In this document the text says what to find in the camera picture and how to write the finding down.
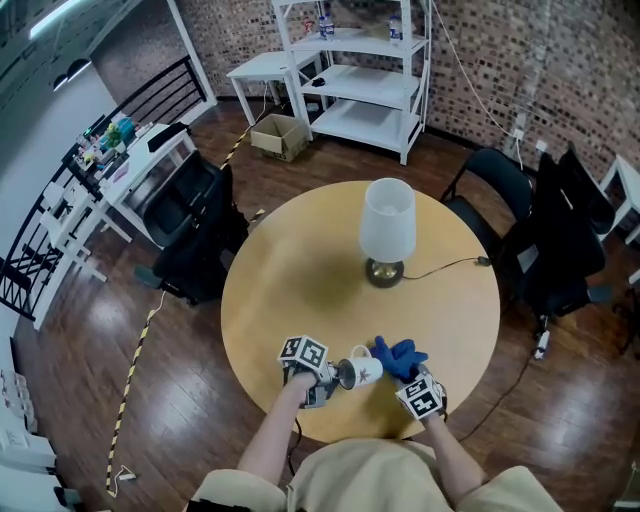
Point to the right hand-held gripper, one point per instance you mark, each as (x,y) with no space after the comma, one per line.
(420,397)

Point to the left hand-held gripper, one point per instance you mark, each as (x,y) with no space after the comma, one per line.
(305,352)

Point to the white mug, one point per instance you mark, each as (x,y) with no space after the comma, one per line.
(367,372)

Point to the blue cloth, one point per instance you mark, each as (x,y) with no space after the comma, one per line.
(400,357)

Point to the person's left forearm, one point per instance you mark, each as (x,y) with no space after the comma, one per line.
(270,435)

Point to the person's right forearm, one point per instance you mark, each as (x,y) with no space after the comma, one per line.
(450,450)

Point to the person's beige clothing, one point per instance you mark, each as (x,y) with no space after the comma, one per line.
(370,480)

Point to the white power strip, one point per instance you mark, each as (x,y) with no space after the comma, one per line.
(127,476)
(542,345)

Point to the white table lamp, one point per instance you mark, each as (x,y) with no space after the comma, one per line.
(387,220)

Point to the black mesh office chair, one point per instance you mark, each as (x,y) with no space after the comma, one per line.
(195,240)

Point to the black high-back office chair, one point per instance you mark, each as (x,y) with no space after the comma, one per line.
(555,250)

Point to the black folding chair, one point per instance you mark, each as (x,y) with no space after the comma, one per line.
(495,175)

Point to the open cardboard box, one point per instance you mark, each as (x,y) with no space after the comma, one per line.
(280,130)

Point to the white metal shelf rack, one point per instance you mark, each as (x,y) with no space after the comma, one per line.
(365,117)

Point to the long white desk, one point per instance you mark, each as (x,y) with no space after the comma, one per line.
(145,160)

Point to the black flat case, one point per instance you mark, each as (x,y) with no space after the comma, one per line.
(169,137)

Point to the white side table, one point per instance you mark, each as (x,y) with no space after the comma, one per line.
(625,185)

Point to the pink notebook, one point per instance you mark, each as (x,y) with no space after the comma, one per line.
(122,173)

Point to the small white desk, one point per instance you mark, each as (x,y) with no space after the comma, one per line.
(75,211)

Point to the small white table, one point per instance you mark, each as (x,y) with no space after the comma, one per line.
(265,65)

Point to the white storage rack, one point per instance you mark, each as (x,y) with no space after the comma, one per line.
(25,452)

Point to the teal storage box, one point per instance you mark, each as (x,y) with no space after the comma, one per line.
(127,127)

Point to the white desk with items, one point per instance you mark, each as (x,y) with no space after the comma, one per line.
(198,80)

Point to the small potted plant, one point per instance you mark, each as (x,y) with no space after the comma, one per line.
(115,137)

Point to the clear plastic water bottle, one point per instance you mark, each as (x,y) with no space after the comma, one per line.
(327,29)
(396,29)

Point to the small red figurine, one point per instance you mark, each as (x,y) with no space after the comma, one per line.
(307,24)

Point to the black pendant lamp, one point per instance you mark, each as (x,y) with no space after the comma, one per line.
(79,67)
(60,81)

